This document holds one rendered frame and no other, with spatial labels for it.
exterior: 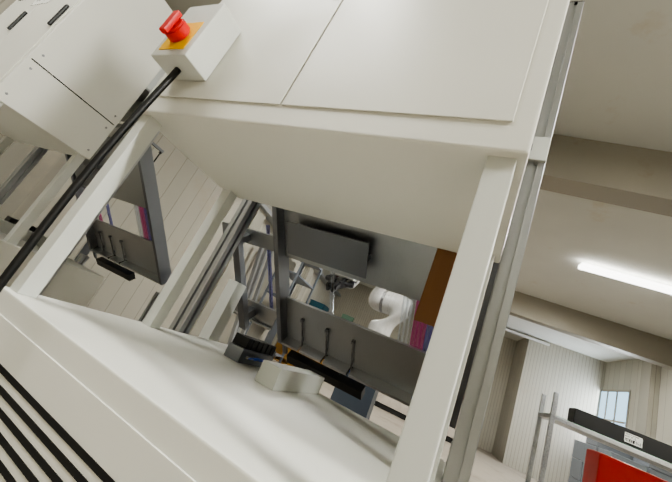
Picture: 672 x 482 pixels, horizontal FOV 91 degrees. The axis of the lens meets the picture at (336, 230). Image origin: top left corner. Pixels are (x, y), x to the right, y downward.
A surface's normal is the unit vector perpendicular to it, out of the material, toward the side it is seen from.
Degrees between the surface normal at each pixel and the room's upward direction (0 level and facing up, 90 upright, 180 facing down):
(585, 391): 90
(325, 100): 90
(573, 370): 90
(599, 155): 90
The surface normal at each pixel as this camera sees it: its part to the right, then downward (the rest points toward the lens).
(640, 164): -0.22, -0.42
